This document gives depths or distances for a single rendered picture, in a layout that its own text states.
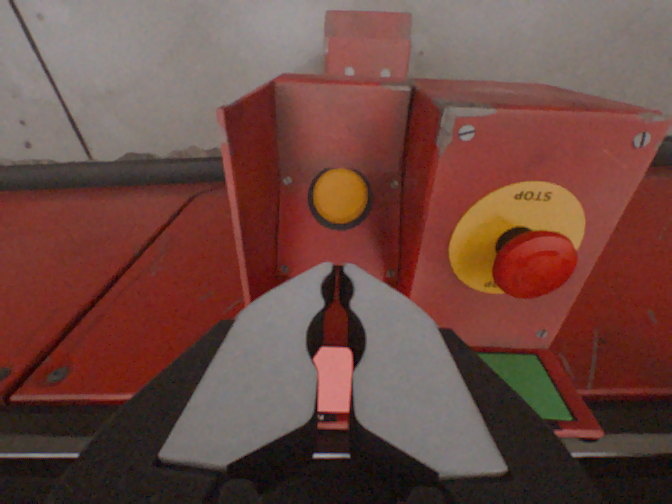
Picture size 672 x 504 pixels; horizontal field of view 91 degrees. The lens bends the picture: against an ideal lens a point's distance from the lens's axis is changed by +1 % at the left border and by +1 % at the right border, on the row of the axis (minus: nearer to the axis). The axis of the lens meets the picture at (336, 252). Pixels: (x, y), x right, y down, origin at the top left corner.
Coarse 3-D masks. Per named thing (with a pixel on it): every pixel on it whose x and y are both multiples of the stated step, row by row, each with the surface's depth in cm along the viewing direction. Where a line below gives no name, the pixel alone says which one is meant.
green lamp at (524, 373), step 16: (496, 368) 21; (512, 368) 21; (528, 368) 21; (512, 384) 20; (528, 384) 20; (544, 384) 21; (528, 400) 20; (544, 400) 20; (560, 400) 20; (544, 416) 19; (560, 416) 19
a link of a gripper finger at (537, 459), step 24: (456, 336) 9; (456, 360) 8; (480, 360) 8; (480, 384) 8; (504, 384) 8; (480, 408) 7; (504, 408) 7; (528, 408) 7; (504, 432) 7; (528, 432) 7; (552, 432) 7; (504, 456) 6; (528, 456) 6; (552, 456) 6; (456, 480) 6; (480, 480) 6; (504, 480) 6; (528, 480) 6; (552, 480) 6; (576, 480) 6
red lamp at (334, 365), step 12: (324, 348) 22; (336, 348) 22; (324, 360) 22; (336, 360) 22; (348, 360) 22; (324, 372) 21; (336, 372) 21; (348, 372) 21; (324, 384) 20; (336, 384) 20; (348, 384) 20; (324, 396) 19; (336, 396) 19; (348, 396) 19; (324, 408) 19; (336, 408) 19; (348, 408) 19
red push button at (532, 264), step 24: (504, 240) 18; (528, 240) 16; (552, 240) 15; (504, 264) 16; (528, 264) 16; (552, 264) 16; (576, 264) 16; (504, 288) 17; (528, 288) 17; (552, 288) 17
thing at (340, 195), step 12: (324, 180) 23; (336, 180) 23; (348, 180) 23; (360, 180) 23; (324, 192) 23; (336, 192) 23; (348, 192) 23; (360, 192) 23; (324, 204) 23; (336, 204) 23; (348, 204) 23; (360, 204) 23; (324, 216) 23; (336, 216) 23; (348, 216) 23
